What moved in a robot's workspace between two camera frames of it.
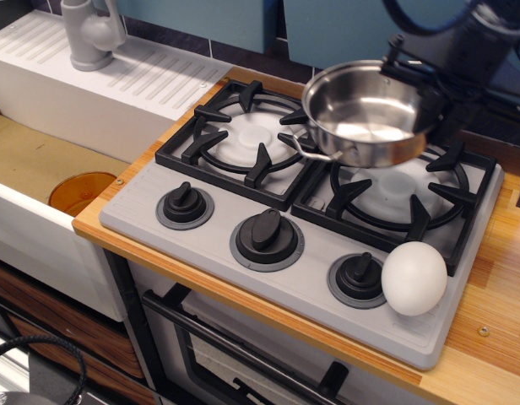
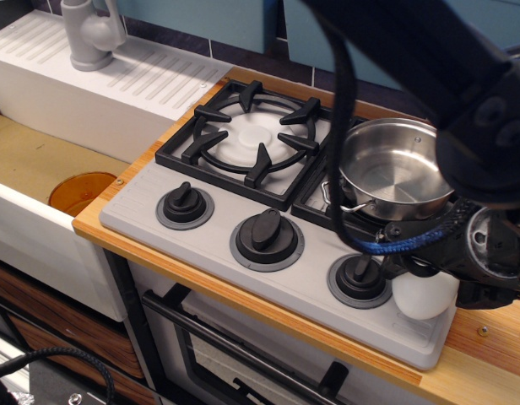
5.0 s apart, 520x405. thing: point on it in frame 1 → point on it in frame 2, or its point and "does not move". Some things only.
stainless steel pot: (359, 114) → (393, 164)
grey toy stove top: (295, 260) does not move
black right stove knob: (354, 280) does not move
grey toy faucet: (92, 36) does not move
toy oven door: (203, 350) does not move
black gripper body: (452, 102) → (487, 255)
